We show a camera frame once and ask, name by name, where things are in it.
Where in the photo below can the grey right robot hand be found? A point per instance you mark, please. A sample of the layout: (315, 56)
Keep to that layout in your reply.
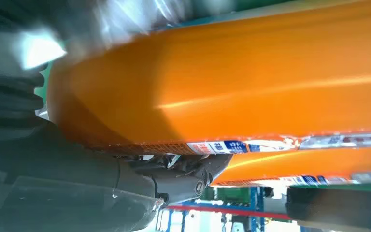
(60, 185)

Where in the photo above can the black carrying case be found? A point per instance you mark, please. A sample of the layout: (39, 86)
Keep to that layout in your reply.
(332, 208)

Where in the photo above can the green plastic crate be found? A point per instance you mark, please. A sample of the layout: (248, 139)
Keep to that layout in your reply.
(233, 194)

